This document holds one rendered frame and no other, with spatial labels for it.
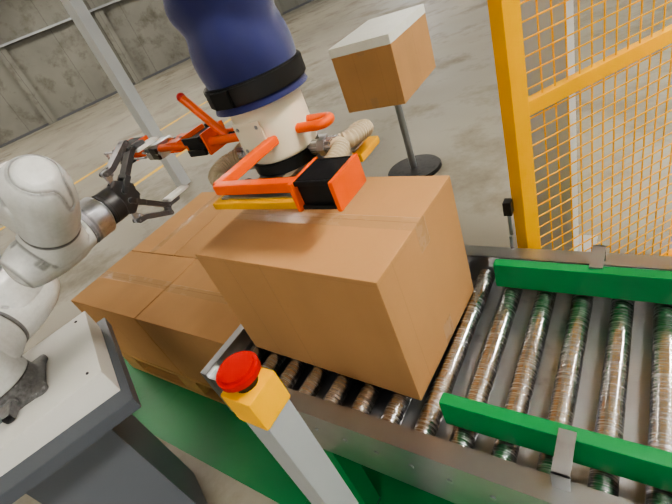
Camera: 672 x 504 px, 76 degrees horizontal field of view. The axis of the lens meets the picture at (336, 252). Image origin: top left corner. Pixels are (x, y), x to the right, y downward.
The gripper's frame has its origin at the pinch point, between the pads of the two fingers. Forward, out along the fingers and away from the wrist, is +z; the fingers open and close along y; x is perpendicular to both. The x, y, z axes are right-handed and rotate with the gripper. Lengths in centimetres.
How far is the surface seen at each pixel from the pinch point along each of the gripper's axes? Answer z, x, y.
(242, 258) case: -5.1, 14.8, 25.1
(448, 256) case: 21, 57, 43
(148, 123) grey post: 201, -311, 47
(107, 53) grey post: 203, -311, -21
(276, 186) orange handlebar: -13.9, 46.8, -0.6
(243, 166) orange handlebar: -5.5, 31.7, -0.5
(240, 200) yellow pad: -0.1, 18.9, 11.0
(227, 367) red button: -39, 46, 16
